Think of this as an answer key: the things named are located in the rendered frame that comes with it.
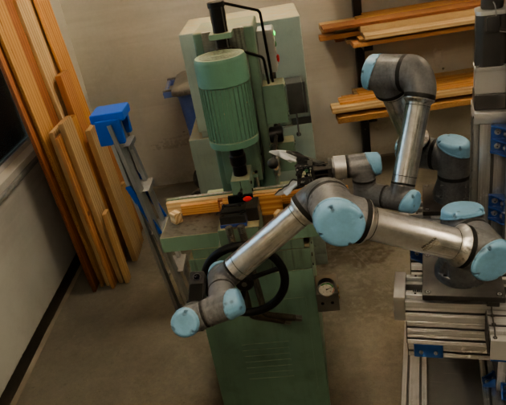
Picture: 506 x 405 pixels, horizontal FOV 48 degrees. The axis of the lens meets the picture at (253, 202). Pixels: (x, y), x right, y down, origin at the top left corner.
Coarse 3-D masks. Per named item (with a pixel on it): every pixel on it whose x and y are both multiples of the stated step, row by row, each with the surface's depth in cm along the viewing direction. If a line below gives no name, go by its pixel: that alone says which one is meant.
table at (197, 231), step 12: (288, 204) 207; (192, 216) 210; (204, 216) 209; (216, 216) 207; (264, 216) 201; (168, 228) 205; (180, 228) 203; (192, 228) 202; (204, 228) 200; (216, 228) 199; (312, 228) 194; (168, 240) 199; (180, 240) 199; (192, 240) 198; (204, 240) 198; (216, 240) 198
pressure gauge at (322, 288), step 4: (320, 280) 198; (324, 280) 197; (328, 280) 197; (332, 280) 198; (320, 284) 196; (324, 284) 197; (328, 284) 197; (332, 284) 196; (320, 288) 198; (324, 288) 197; (328, 288) 197; (332, 288) 197; (320, 292) 198; (324, 292) 198; (328, 292) 198; (332, 292) 198; (324, 296) 199; (328, 296) 198
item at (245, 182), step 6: (246, 174) 203; (234, 180) 200; (240, 180) 200; (246, 180) 199; (252, 180) 208; (234, 186) 201; (240, 186) 201; (246, 186) 200; (252, 186) 206; (234, 192) 202; (246, 192) 201; (252, 192) 204
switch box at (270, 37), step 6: (258, 30) 208; (270, 30) 206; (258, 36) 208; (270, 36) 207; (258, 42) 208; (270, 42) 208; (264, 48) 209; (270, 48) 209; (264, 54) 210; (270, 54) 210; (276, 54) 219; (276, 60) 213; (276, 66) 212; (264, 72) 214
